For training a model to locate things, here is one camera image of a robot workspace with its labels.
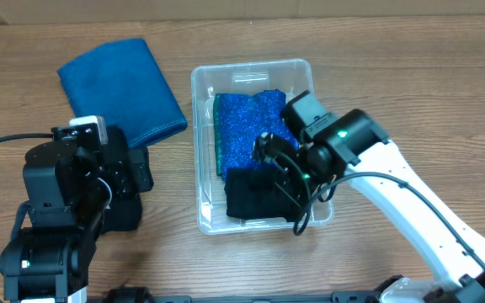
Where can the clear plastic container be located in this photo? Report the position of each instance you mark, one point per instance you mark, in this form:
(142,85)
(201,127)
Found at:
(290,76)

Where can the black cloth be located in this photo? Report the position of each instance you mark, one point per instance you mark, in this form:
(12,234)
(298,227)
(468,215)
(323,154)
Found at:
(124,215)
(262,193)

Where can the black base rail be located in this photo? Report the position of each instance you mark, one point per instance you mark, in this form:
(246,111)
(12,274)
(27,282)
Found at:
(142,295)

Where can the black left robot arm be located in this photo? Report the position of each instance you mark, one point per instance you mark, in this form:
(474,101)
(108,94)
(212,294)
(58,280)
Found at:
(83,183)

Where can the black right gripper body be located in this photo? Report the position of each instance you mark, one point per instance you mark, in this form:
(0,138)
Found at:
(313,171)

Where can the dark blue folded towel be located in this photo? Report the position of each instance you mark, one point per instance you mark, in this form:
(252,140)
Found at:
(122,82)

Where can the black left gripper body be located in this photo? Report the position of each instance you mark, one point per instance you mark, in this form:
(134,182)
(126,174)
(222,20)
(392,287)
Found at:
(129,178)

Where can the blue sequin cloth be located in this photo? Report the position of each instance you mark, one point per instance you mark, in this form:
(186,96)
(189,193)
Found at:
(239,119)

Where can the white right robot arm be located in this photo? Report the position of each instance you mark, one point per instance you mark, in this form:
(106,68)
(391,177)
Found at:
(354,149)

